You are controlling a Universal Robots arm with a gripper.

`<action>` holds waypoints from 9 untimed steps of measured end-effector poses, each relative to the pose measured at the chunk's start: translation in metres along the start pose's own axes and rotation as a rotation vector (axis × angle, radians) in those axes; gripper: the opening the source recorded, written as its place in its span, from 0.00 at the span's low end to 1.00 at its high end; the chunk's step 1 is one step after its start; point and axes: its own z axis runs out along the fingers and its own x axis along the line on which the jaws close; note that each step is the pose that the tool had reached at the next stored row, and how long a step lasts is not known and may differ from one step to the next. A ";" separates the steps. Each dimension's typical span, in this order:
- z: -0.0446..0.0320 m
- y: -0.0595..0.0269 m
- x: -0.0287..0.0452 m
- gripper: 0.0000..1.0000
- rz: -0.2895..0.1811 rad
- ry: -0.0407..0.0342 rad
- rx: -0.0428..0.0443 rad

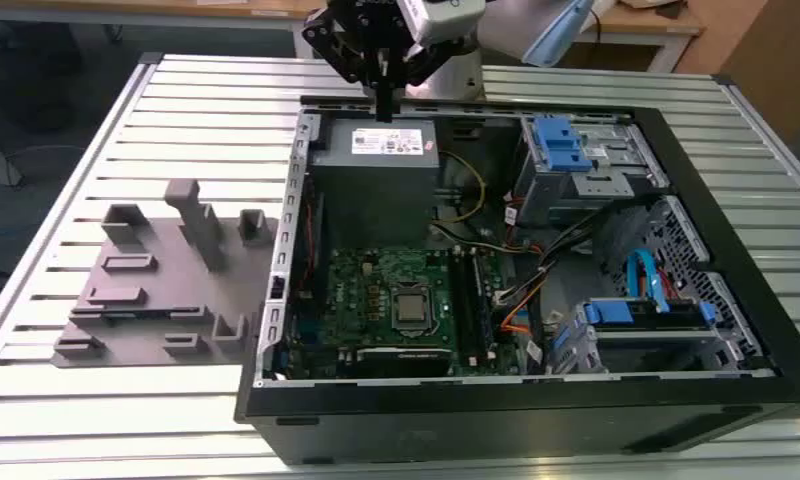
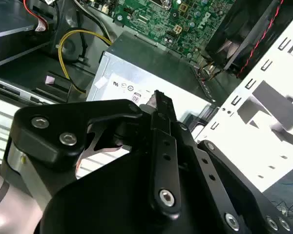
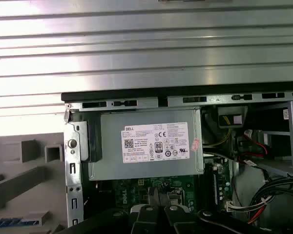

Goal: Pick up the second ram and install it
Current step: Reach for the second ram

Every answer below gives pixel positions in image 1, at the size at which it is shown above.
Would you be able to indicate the blue disk carrier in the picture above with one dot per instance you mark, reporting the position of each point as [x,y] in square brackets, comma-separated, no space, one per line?
[556,135]
[614,312]

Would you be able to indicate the silver disk bay cage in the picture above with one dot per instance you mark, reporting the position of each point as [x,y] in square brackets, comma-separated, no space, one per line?
[654,345]
[594,192]

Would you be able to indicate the wooden desk white frame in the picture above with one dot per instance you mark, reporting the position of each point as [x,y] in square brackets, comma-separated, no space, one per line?
[173,7]

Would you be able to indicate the wooden cabinet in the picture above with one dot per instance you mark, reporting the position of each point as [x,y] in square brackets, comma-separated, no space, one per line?
[774,60]

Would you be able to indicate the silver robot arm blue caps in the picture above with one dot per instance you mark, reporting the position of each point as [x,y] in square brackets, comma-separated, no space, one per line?
[463,75]

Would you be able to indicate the grey parts rack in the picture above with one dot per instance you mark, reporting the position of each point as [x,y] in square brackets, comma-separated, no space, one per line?
[167,280]

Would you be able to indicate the black graphics card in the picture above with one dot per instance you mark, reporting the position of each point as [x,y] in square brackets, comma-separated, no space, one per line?
[400,362]

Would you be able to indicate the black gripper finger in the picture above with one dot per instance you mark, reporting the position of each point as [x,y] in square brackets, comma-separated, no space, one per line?
[334,50]
[427,60]

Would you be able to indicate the black office chair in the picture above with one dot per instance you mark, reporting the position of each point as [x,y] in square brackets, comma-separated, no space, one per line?
[33,75]

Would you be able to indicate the black RAM slot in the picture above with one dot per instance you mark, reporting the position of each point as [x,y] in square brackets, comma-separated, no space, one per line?
[463,300]

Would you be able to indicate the green motherboard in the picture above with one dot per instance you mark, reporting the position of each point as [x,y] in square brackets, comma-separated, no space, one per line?
[367,280]

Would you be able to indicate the silver CPU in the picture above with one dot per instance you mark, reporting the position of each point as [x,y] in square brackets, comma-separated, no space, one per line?
[412,306]

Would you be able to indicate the black PC case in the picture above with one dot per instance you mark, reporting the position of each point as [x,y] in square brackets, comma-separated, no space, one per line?
[440,425]

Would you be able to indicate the grey power supply unit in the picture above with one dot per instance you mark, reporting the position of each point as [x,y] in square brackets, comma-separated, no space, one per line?
[374,190]

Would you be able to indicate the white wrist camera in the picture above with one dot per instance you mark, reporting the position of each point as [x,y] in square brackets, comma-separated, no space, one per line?
[440,20]

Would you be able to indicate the CPU socket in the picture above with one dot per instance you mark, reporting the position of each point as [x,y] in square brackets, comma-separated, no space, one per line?
[410,331]

